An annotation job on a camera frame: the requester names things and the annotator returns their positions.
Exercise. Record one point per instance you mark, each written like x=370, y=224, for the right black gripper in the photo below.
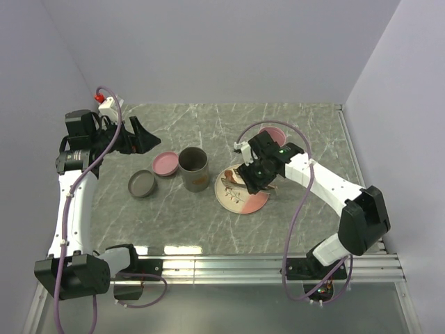
x=247, y=172

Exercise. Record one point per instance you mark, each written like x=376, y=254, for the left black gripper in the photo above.
x=140, y=141

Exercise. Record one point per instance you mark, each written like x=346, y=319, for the brown meat rib toy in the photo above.
x=229, y=176

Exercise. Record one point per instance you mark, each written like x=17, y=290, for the metal food tongs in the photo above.
x=268, y=189

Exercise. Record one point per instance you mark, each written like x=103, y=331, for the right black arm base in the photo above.
x=322, y=291

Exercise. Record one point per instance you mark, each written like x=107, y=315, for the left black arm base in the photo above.
x=129, y=284

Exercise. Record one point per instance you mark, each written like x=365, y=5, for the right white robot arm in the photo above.
x=362, y=211

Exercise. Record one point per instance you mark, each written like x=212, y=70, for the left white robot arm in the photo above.
x=70, y=270

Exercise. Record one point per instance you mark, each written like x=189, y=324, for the tall pink container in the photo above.
x=275, y=133

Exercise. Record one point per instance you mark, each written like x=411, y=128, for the pink lid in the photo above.
x=165, y=164

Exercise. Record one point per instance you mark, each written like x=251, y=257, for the grey lid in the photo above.
x=142, y=184

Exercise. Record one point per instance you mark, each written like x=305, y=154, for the pink and white plate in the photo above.
x=237, y=199

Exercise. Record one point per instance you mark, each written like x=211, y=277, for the tall grey container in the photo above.
x=194, y=169

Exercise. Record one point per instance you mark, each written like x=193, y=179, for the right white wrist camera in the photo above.
x=248, y=154

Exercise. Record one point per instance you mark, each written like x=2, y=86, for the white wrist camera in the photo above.
x=109, y=108
x=248, y=154

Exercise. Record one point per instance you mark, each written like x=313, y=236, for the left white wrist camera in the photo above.
x=109, y=108

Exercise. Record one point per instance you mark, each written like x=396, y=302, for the aluminium frame rail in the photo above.
x=262, y=269

